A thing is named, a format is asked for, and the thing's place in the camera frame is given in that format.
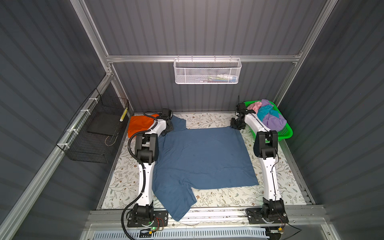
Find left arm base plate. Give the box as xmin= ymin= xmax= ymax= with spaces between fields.
xmin=126 ymin=210 xmax=169 ymax=228

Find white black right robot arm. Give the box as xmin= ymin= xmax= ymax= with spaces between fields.
xmin=230 ymin=103 xmax=288 ymax=224

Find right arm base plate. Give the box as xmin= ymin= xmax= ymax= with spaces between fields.
xmin=245 ymin=208 xmax=289 ymax=225

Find blue t shirt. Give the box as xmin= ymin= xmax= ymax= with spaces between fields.
xmin=152 ymin=117 xmax=259 ymax=221

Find green plastic laundry basket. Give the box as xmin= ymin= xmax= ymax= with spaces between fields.
xmin=244 ymin=100 xmax=294 ymax=141

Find pink t shirt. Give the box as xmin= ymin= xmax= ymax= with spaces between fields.
xmin=247 ymin=102 xmax=262 ymax=114

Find white slotted cable duct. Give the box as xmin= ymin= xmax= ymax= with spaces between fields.
xmin=91 ymin=227 xmax=270 ymax=240

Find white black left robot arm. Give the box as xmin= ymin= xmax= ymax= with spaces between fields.
xmin=128 ymin=109 xmax=174 ymax=225

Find aluminium mounting rail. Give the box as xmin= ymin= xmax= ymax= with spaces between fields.
xmin=85 ymin=205 xmax=330 ymax=228

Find purple t shirt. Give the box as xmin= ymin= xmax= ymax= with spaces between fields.
xmin=261 ymin=99 xmax=287 ymax=132

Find white wire mesh basket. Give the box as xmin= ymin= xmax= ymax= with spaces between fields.
xmin=173 ymin=57 xmax=242 ymax=85

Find items in white basket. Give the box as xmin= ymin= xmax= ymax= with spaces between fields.
xmin=196 ymin=74 xmax=238 ymax=84

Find black wire cage basket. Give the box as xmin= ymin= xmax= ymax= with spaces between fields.
xmin=57 ymin=90 xmax=130 ymax=164

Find teal t shirt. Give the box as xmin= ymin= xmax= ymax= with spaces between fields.
xmin=257 ymin=105 xmax=280 ymax=121

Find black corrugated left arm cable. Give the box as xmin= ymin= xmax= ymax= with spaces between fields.
xmin=120 ymin=111 xmax=164 ymax=240

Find folded orange t shirt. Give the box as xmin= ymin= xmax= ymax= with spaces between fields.
xmin=127 ymin=116 xmax=155 ymax=138

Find yellow marker pen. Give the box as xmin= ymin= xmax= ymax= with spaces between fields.
xmin=120 ymin=108 xmax=128 ymax=122

